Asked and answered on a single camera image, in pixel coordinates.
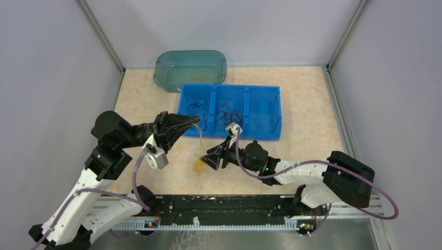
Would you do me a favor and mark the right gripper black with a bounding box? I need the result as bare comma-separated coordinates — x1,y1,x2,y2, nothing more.
200,134,260,172

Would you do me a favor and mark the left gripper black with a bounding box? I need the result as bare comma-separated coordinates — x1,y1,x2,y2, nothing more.
118,110,201,154

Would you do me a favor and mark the cable bundle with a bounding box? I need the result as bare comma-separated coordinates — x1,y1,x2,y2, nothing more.
191,157,210,174

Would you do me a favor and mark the yellow cable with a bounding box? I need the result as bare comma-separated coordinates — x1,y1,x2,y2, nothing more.
193,123,206,161

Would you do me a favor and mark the dark blue cable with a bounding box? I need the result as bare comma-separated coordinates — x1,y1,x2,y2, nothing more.
186,99,210,118

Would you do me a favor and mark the brown cable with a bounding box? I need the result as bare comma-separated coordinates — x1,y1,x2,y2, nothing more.
217,99,237,115
216,110,244,130

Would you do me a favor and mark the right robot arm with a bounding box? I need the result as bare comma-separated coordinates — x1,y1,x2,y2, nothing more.
201,137,375,215

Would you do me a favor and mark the teal transparent plastic tub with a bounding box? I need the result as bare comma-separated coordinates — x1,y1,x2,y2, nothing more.
153,50,227,92

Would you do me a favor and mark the blue three-compartment bin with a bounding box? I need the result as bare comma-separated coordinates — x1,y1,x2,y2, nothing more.
177,83,283,141

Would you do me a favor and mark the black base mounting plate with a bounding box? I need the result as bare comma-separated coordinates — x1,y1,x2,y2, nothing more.
123,194,329,227

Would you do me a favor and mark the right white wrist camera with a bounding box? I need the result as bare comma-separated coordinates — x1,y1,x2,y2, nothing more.
225,122,242,140

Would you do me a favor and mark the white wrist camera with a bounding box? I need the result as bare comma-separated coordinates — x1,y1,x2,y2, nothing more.
225,122,242,140
142,134,169,169

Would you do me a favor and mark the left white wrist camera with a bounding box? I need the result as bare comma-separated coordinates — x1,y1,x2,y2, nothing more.
142,134,169,169

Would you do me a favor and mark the white cable duct strip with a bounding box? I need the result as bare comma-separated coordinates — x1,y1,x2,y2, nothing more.
112,217,300,231

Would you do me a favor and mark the aluminium frame rail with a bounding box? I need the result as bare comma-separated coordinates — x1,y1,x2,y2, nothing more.
87,195,384,218

